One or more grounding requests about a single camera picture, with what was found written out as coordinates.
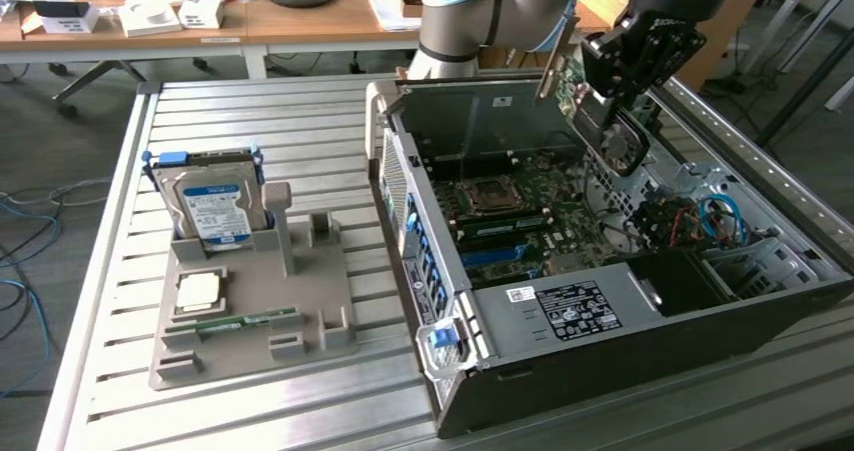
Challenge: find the blue expansion slot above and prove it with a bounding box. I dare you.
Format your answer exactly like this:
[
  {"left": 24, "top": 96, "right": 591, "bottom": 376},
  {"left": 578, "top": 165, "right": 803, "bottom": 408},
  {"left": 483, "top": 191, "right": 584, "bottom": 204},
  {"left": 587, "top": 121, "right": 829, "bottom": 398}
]
[{"left": 462, "top": 247, "right": 532, "bottom": 268}]

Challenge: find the blue wire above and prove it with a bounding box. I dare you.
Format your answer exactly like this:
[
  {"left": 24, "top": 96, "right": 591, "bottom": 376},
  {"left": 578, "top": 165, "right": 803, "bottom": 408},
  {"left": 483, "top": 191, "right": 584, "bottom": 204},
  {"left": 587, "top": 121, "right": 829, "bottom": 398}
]
[{"left": 697, "top": 194, "right": 749, "bottom": 250}]

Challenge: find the wooden desk white frame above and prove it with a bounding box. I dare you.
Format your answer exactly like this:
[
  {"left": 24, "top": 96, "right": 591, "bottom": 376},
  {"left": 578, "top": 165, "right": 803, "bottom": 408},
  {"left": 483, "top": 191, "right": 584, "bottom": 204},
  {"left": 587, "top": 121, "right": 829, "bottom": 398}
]
[
  {"left": 243, "top": 0, "right": 612, "bottom": 80},
  {"left": 0, "top": 0, "right": 268, "bottom": 80}
]

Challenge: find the dark green RAM stick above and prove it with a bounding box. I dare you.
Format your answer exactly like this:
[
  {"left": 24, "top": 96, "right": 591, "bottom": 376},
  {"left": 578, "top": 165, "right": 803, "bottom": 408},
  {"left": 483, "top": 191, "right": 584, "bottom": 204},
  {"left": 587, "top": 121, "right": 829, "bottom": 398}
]
[{"left": 456, "top": 217, "right": 555, "bottom": 238}]

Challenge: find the silver perforated drive cage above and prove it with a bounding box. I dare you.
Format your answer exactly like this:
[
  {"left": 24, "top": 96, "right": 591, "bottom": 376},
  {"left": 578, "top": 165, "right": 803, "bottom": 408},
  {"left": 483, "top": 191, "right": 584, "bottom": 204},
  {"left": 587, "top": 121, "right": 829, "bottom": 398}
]
[{"left": 583, "top": 115, "right": 673, "bottom": 212}]

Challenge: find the blue case latch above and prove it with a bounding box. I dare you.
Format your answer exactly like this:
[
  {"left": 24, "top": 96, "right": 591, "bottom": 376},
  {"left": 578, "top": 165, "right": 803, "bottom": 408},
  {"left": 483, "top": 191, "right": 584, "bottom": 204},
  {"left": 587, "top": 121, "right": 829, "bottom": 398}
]
[{"left": 430, "top": 326, "right": 462, "bottom": 351}]

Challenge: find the white cable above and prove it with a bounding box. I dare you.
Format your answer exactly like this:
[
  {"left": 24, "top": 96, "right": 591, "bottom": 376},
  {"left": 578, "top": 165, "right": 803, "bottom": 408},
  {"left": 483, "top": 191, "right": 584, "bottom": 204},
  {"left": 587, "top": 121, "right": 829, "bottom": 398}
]
[{"left": 0, "top": 178, "right": 113, "bottom": 208}]

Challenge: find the blue cable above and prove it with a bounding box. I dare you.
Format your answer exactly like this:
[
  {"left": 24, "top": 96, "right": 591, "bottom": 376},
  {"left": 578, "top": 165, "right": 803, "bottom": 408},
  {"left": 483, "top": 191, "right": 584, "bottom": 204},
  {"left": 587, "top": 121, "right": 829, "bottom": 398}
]
[{"left": 0, "top": 198, "right": 61, "bottom": 397}]

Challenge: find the green motherboard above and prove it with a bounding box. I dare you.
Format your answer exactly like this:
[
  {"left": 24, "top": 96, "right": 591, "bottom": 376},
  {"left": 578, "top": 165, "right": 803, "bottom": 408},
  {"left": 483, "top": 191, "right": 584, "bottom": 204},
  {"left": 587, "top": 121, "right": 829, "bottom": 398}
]
[{"left": 430, "top": 153, "right": 642, "bottom": 290}]

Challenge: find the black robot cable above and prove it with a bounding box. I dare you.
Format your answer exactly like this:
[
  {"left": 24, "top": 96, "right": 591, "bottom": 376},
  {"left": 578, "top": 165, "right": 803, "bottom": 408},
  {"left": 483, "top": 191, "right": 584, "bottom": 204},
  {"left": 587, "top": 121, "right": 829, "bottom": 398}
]
[{"left": 483, "top": 0, "right": 507, "bottom": 47}]

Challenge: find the grey table leg with casters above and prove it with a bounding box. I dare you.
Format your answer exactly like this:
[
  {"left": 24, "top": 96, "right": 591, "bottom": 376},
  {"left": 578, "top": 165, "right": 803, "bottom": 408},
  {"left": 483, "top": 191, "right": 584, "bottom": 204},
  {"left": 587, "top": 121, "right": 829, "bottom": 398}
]
[{"left": 51, "top": 59, "right": 149, "bottom": 118}]

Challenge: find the grey power supply unit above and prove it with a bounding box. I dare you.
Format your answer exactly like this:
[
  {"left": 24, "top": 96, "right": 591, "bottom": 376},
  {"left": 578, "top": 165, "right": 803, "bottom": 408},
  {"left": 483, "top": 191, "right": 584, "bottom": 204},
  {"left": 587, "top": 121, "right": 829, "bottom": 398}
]
[{"left": 470, "top": 263, "right": 662, "bottom": 367}]

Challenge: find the white box with round disc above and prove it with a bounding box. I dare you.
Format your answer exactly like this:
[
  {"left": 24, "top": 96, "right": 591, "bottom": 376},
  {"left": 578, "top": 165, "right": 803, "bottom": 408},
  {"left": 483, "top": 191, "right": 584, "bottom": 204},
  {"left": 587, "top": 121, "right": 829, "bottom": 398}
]
[{"left": 117, "top": 0, "right": 183, "bottom": 37}]

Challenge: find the grey printed parts rack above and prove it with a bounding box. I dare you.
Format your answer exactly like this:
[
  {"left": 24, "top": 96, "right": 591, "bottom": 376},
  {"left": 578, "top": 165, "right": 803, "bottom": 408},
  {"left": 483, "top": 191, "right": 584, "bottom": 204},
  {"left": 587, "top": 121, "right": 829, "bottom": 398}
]
[{"left": 147, "top": 180, "right": 362, "bottom": 391}]

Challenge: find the hard disk with blue bracket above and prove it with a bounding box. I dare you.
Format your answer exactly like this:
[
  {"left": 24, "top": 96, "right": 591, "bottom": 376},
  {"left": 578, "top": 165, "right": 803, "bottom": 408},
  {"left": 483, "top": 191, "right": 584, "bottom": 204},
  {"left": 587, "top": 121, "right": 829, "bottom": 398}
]
[{"left": 139, "top": 144, "right": 263, "bottom": 251}]

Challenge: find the silver disk bay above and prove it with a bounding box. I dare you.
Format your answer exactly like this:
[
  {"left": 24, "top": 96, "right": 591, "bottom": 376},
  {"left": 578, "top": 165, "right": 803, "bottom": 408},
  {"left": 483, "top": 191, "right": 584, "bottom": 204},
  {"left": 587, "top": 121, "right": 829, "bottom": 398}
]
[{"left": 699, "top": 238, "right": 826, "bottom": 302}]

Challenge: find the white box with black lid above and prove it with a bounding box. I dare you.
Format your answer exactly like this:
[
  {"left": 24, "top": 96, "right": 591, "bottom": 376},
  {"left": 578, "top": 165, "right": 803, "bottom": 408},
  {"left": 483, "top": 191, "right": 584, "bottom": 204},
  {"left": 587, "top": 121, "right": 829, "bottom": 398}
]
[{"left": 32, "top": 0, "right": 101, "bottom": 35}]

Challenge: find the white box with label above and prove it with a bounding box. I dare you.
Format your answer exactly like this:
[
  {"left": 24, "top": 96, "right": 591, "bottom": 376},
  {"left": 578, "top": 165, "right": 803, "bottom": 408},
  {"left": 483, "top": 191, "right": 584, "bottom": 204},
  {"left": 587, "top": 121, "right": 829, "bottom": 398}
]
[{"left": 177, "top": 0, "right": 227, "bottom": 30}]

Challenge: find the CPU socket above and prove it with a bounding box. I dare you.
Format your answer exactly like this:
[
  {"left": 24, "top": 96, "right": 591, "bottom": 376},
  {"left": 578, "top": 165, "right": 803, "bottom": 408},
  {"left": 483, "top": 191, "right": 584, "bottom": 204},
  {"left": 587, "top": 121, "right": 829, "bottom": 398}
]
[{"left": 459, "top": 178, "right": 526, "bottom": 212}]

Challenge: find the black metal post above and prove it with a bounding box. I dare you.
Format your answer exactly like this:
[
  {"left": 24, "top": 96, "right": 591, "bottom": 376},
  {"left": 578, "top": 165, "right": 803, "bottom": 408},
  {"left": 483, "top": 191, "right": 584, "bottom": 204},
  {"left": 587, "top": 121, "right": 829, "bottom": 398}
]
[{"left": 757, "top": 18, "right": 854, "bottom": 147}]

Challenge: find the silver CPU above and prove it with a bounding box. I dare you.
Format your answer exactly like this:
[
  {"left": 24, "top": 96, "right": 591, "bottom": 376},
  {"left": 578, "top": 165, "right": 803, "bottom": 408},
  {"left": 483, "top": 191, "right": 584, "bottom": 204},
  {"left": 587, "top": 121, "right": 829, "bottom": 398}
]
[{"left": 173, "top": 272, "right": 223, "bottom": 314}]

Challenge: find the white paper stack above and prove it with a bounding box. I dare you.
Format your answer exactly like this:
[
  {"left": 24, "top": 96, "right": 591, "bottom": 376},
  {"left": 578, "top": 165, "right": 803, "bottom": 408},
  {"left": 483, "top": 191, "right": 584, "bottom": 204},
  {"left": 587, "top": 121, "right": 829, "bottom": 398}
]
[{"left": 368, "top": 0, "right": 423, "bottom": 32}]

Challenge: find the black open PC case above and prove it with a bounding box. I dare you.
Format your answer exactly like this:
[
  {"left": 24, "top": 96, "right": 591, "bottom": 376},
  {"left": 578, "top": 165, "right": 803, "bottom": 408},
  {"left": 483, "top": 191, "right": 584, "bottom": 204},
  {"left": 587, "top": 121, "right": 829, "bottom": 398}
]
[{"left": 364, "top": 62, "right": 854, "bottom": 440}]

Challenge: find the black Nvidia graphics card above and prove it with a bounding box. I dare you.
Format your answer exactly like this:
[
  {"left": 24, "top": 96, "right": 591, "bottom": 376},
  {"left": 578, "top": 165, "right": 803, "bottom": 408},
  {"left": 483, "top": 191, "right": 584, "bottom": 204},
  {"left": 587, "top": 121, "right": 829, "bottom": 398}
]
[{"left": 535, "top": 14, "right": 654, "bottom": 178}]

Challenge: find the black RAM slot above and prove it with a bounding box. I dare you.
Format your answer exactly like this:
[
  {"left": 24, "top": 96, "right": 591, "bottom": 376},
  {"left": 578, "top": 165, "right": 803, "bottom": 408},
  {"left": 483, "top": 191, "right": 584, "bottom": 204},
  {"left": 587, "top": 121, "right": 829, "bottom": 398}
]
[{"left": 451, "top": 207, "right": 554, "bottom": 224}]

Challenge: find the black and red wire bundle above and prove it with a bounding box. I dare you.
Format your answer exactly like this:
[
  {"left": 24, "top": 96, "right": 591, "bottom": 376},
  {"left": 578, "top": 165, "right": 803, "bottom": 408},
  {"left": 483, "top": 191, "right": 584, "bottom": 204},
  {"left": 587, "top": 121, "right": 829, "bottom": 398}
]
[{"left": 631, "top": 195, "right": 702, "bottom": 250}]

